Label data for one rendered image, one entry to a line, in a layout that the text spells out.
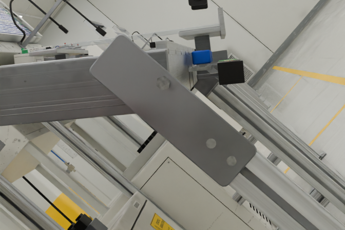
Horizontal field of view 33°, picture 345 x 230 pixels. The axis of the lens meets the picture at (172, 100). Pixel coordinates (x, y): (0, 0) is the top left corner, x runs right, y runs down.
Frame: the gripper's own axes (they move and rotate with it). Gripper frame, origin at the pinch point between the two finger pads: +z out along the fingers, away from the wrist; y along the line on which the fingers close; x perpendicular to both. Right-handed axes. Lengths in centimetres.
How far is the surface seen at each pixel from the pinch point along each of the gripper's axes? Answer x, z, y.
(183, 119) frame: 1, 16, -53
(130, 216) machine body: 17.3, 39.6, 3.4
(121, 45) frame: 6, 8, -53
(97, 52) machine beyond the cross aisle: 114, -6, 451
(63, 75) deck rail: 13, 11, -49
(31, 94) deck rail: 17, 12, -49
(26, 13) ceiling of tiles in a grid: 246, -73, 650
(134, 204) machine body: 17.6, 39.2, 11.1
